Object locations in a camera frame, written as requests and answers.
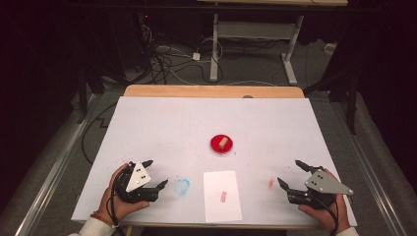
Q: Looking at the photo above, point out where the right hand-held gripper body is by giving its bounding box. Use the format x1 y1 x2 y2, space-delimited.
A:
286 166 354 210

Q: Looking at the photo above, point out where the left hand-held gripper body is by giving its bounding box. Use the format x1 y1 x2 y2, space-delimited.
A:
113 160 161 205

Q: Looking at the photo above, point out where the white paper sheet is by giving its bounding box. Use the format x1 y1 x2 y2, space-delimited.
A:
203 170 243 224

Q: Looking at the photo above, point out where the round red ink pad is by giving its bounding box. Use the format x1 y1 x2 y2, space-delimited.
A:
209 134 234 155

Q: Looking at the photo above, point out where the person's right hand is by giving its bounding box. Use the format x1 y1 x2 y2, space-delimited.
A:
298 168 351 234

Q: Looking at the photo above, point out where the person's left hand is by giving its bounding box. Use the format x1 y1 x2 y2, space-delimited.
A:
97 163 150 225

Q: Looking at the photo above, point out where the white board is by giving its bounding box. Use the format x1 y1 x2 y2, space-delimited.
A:
71 95 358 228

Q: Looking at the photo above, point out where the black stand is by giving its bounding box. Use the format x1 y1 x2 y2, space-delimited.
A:
76 63 106 125
303 67 360 136

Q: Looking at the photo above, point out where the wooden table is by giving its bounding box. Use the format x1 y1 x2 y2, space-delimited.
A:
117 84 321 230

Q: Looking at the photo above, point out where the white-framed desk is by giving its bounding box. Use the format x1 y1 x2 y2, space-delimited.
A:
196 0 349 87

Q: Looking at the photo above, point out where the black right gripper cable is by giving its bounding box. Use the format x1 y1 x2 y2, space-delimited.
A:
313 193 339 236

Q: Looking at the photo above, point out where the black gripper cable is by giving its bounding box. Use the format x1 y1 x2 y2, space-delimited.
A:
313 193 339 236
109 170 128 236

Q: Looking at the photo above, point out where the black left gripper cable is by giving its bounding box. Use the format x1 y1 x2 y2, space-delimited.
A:
109 170 128 236

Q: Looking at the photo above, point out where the metal floor rail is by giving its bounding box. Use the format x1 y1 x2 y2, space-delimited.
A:
15 93 101 236
331 100 409 236

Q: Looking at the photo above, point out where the red bracelet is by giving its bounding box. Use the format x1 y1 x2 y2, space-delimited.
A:
89 211 120 229

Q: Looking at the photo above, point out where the black floor cable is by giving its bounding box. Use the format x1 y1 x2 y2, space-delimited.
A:
81 102 118 165

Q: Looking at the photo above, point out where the tangle of floor cables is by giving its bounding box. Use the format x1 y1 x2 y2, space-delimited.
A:
139 23 225 87

